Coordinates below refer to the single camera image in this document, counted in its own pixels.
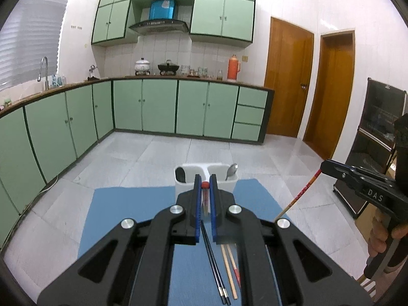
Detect white lidded pot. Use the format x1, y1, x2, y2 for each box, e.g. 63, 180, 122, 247
134, 57, 151, 76

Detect brown wooden door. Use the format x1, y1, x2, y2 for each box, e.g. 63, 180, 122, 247
303, 30, 356, 161
264, 17, 314, 139

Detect green kitchen cabinets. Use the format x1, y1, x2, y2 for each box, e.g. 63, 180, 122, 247
91, 0, 256, 49
0, 78, 275, 252

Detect black range hood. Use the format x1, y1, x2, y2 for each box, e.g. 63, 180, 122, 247
129, 19, 189, 35

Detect orange thermos flask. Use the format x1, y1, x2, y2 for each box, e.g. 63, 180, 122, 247
227, 55, 241, 81

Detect red-topped wooden chopstick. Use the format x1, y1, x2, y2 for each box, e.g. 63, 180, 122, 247
226, 245, 242, 288
201, 181, 211, 222
274, 168, 321, 224

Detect green upper kitchen cabinets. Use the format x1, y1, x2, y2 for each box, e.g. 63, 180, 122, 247
91, 0, 256, 49

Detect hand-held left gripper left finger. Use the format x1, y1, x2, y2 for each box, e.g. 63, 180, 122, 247
37, 175, 202, 306

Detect green lower kitchen cabinets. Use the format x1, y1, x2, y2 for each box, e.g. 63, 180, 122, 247
0, 78, 275, 252

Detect brown kitchen countertop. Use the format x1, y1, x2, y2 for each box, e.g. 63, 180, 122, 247
0, 76, 275, 115

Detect steel kitchen faucet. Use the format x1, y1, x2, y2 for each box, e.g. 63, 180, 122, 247
37, 56, 50, 90

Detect blue mat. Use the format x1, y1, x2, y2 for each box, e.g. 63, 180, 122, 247
77, 178, 292, 306

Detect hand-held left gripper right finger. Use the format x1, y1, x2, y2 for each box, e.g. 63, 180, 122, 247
210, 175, 373, 306

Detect person's right hand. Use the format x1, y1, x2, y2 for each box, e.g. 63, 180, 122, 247
368, 218, 408, 258

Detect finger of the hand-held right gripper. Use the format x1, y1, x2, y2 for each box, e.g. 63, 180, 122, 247
330, 160, 367, 172
320, 161, 394, 195

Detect plain cardboard box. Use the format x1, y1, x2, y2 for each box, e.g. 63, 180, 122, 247
354, 198, 388, 239

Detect metal spoon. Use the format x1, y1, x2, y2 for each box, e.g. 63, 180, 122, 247
225, 163, 239, 181

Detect white window blind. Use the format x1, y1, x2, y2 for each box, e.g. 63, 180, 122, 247
0, 0, 79, 85

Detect black wok with lid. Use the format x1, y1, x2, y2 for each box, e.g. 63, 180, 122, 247
158, 60, 181, 76

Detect black glass-door cabinet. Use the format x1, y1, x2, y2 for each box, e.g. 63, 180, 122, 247
333, 77, 408, 219

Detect wooden chopsticks pair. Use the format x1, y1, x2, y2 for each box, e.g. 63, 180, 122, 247
221, 245, 239, 300

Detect white utensil holder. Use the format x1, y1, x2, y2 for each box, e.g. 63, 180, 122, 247
174, 162, 239, 205

